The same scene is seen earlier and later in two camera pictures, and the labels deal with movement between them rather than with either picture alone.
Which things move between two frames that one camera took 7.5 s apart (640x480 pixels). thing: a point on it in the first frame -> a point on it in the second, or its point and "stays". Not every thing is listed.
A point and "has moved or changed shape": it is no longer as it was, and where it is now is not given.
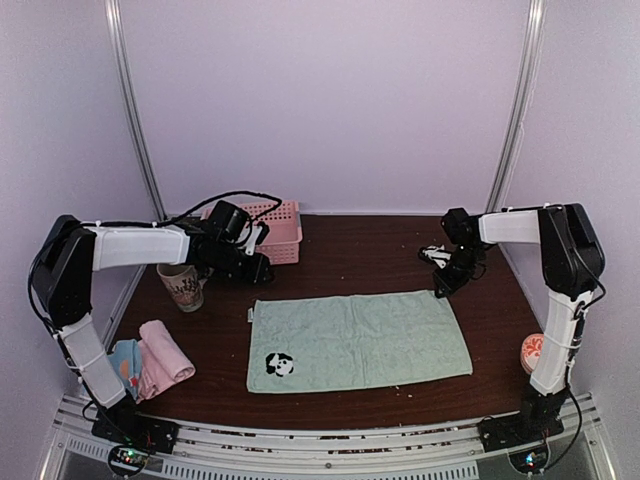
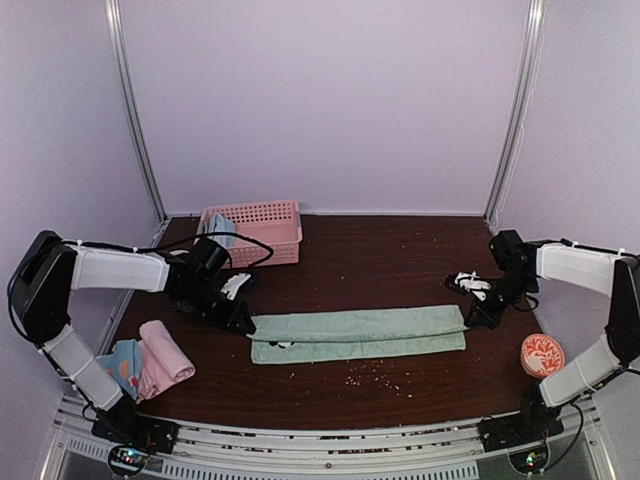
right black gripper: x=447 y=284 -> x=489 y=317
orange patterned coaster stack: x=531 y=348 stays
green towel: x=341 y=340 has moved or changed shape
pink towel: x=162 y=361 stays
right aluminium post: x=520 y=105 stays
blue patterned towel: x=126 y=357 stays
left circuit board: x=126 y=459 stays
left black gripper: x=256 y=272 -> x=238 y=308
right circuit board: x=530 y=460 stays
